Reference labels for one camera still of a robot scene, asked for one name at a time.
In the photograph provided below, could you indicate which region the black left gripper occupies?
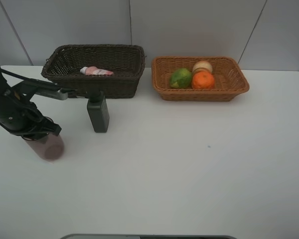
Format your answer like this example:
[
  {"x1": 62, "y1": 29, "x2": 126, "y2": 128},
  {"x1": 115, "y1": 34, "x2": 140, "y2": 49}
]
[{"x1": 0, "y1": 99, "x2": 61, "y2": 140}]

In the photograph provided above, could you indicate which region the translucent pink plastic cup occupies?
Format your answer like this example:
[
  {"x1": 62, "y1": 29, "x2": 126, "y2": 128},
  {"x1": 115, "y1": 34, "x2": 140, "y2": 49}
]
[{"x1": 22, "y1": 133, "x2": 65, "y2": 162}]

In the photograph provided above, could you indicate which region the dark green square bottle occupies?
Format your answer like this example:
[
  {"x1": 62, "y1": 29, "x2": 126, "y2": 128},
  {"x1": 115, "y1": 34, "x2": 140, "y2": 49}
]
[{"x1": 87, "y1": 89, "x2": 110, "y2": 133}]

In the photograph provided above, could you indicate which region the pink lotion bottle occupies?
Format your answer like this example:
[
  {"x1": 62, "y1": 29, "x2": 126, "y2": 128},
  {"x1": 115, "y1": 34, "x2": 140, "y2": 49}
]
[{"x1": 80, "y1": 66, "x2": 114, "y2": 76}]

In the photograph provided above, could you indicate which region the green lime fruit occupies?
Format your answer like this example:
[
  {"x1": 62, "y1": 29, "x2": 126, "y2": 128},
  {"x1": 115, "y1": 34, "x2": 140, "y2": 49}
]
[{"x1": 169, "y1": 68, "x2": 192, "y2": 89}]

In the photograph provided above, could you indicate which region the orange mandarin fruit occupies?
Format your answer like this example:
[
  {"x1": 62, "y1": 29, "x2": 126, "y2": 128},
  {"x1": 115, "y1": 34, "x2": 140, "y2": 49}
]
[{"x1": 191, "y1": 71, "x2": 215, "y2": 89}]

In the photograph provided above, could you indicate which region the red yellow peach fruit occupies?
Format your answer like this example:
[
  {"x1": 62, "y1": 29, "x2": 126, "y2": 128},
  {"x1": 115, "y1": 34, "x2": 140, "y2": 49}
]
[{"x1": 192, "y1": 60, "x2": 213, "y2": 75}]

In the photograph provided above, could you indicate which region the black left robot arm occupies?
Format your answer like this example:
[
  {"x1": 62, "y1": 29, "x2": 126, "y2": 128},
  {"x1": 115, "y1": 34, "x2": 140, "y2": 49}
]
[{"x1": 0, "y1": 67, "x2": 61, "y2": 140}]

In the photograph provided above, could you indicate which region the dark brown wicker basket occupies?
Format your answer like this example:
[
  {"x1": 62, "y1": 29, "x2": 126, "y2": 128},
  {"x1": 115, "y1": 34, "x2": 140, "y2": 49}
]
[{"x1": 41, "y1": 44, "x2": 146, "y2": 99}]

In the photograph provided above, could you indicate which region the orange wicker basket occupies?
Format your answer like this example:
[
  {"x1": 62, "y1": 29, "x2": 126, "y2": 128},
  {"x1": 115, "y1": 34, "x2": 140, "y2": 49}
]
[{"x1": 151, "y1": 56, "x2": 249, "y2": 102}]

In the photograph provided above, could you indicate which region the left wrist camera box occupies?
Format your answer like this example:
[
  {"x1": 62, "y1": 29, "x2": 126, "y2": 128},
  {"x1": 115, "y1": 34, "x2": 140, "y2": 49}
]
[{"x1": 3, "y1": 79, "x2": 76, "y2": 102}]

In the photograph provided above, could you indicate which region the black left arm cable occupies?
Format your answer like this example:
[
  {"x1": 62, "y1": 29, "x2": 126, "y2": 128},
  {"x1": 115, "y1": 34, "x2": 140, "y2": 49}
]
[{"x1": 0, "y1": 68, "x2": 60, "y2": 87}]

